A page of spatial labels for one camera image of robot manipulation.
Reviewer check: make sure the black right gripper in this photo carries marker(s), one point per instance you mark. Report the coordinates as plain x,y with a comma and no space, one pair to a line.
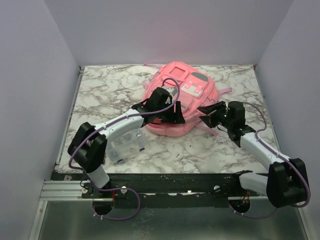
210,121

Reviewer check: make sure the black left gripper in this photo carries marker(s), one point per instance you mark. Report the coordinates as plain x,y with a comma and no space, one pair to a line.
177,117

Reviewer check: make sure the pink student backpack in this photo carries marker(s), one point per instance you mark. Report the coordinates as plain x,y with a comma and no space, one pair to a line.
196,90

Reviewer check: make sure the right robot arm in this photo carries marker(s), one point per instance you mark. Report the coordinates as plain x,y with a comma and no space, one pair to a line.
287,181

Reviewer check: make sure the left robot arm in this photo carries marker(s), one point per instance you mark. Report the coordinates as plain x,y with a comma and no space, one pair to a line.
88,146

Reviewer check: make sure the clear plastic screw organizer box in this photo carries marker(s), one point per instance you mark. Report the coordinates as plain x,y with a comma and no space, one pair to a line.
126,146

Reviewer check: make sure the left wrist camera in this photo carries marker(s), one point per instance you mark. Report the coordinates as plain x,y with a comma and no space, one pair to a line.
173,91

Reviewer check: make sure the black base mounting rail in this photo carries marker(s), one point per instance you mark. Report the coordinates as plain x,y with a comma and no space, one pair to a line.
161,190

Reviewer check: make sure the aluminium extrusion rail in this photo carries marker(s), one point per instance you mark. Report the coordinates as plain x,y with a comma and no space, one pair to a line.
61,191

